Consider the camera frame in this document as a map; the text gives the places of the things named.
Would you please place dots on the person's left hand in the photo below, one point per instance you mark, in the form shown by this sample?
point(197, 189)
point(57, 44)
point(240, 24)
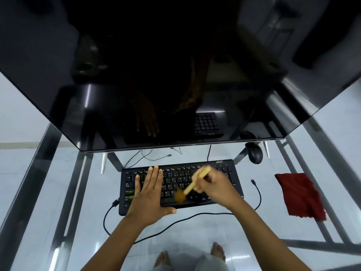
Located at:
point(148, 203)

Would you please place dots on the person's right hand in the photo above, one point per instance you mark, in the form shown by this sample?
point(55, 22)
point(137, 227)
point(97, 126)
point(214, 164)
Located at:
point(218, 187)

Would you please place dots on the person's right fingers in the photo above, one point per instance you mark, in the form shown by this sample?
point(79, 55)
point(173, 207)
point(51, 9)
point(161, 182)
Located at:
point(204, 184)

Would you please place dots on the person's left middle finger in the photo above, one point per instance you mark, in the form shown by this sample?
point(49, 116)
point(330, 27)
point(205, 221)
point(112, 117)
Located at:
point(153, 179)

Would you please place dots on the person's left little finger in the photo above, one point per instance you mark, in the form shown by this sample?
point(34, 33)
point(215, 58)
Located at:
point(137, 186)

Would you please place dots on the person's left thumb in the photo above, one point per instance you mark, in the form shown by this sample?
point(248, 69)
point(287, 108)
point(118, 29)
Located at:
point(169, 211)

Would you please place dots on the black computer keyboard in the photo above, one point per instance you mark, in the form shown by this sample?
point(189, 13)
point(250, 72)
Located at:
point(222, 177)

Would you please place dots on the person's left forearm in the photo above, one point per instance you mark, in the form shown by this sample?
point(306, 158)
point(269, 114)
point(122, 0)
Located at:
point(112, 246)

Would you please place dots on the person's right forearm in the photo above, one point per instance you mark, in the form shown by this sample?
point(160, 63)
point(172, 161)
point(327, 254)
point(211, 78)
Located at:
point(265, 239)

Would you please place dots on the silver monitor stand leg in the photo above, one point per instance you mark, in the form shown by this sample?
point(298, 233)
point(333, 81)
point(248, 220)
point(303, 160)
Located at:
point(104, 163)
point(266, 150)

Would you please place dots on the person's left foot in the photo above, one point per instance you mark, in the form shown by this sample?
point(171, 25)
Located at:
point(162, 259)

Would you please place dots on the person's foot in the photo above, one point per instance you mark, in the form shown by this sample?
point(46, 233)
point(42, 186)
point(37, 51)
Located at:
point(162, 259)
point(218, 251)

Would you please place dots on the black computer mouse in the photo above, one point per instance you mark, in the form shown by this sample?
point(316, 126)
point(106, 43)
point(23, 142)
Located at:
point(254, 153)

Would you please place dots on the person's right foot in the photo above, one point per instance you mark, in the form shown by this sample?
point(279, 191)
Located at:
point(218, 251)

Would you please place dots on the person's grey trousers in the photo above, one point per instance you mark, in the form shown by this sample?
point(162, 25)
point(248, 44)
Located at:
point(208, 265)

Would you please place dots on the red cloth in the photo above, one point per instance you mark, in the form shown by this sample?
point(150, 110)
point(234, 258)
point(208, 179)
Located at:
point(300, 194)

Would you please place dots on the large black monitor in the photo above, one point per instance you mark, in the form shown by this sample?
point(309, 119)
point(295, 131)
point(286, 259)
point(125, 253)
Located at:
point(169, 67)

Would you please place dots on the metal table frame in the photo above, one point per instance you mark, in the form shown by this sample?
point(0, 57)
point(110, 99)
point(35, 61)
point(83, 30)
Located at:
point(26, 183)

